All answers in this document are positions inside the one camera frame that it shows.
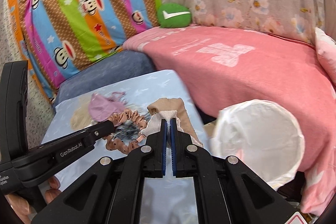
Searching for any purple bag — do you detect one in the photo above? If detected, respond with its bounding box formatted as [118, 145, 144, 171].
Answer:
[88, 92, 126, 122]

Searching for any white gauze cloth piece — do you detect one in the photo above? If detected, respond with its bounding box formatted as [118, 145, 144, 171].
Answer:
[139, 110, 183, 137]

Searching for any white lined trash bin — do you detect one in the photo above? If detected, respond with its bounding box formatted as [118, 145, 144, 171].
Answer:
[210, 100, 305, 190]

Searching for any left human hand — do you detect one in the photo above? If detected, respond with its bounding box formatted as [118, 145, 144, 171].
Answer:
[5, 176, 62, 223]

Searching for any pink dotted scrunchie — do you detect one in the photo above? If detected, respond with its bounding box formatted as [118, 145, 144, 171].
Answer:
[103, 109, 148, 155]

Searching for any light blue palm cloth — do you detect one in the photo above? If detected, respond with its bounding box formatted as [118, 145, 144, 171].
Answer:
[43, 70, 209, 223]

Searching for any beige tan cloth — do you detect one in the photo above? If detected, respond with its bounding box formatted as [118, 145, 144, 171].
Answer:
[147, 98, 203, 147]

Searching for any blue grey pillow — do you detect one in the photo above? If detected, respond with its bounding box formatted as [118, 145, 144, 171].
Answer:
[53, 50, 157, 109]

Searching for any colourful monkey striped pillow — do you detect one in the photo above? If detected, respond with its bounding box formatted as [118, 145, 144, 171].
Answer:
[8, 0, 161, 102]

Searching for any pink fleece blanket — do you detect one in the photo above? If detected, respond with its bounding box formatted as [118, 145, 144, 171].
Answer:
[123, 26, 335, 215]

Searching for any green check mark cushion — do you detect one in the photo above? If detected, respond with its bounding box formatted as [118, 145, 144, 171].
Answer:
[157, 3, 192, 28]

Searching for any pink patterned pillow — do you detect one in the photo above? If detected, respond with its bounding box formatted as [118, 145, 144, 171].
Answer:
[315, 27, 336, 83]

